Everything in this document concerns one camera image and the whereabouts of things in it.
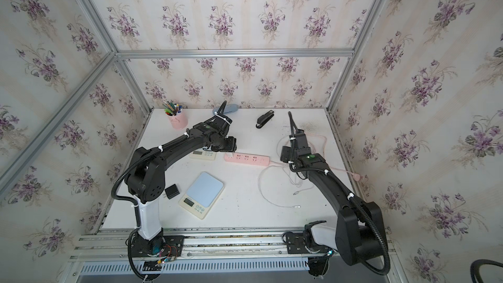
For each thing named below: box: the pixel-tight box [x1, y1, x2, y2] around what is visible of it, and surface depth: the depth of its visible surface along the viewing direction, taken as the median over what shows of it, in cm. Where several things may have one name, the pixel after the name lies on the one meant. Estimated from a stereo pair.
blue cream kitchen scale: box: [178, 170, 225, 220], surface depth 86 cm
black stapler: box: [255, 110, 276, 129], surface depth 114 cm
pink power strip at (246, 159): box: [223, 152, 271, 167], surface depth 97 cm
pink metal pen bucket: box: [165, 108, 189, 130], surface depth 107 cm
